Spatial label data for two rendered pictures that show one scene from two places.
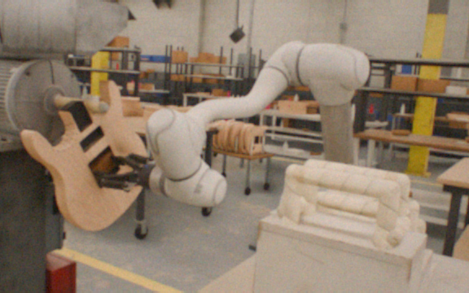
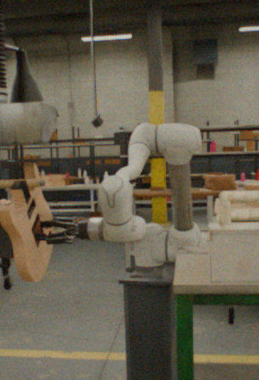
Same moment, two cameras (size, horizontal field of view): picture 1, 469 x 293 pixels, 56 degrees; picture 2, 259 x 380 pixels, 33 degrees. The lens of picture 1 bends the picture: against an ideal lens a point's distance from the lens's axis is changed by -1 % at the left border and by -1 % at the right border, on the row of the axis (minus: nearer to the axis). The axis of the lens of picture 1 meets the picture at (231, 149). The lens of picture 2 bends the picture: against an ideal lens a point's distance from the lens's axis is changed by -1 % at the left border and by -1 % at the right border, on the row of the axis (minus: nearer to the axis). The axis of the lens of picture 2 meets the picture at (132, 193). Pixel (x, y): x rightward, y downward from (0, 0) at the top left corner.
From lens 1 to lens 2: 77 cm
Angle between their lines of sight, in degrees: 23
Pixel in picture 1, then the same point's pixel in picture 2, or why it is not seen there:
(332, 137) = (180, 187)
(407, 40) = (127, 113)
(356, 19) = (81, 98)
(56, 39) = (21, 134)
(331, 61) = (181, 135)
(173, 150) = (124, 203)
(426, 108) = (160, 168)
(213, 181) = (141, 221)
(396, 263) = not seen: outside the picture
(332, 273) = (258, 248)
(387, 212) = not seen: outside the picture
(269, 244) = (218, 242)
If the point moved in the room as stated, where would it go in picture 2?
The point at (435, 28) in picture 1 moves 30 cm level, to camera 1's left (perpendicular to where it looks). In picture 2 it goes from (156, 103) to (142, 103)
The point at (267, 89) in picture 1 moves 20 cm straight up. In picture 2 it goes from (141, 158) to (140, 111)
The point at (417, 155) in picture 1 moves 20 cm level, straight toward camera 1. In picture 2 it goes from (158, 208) to (159, 209)
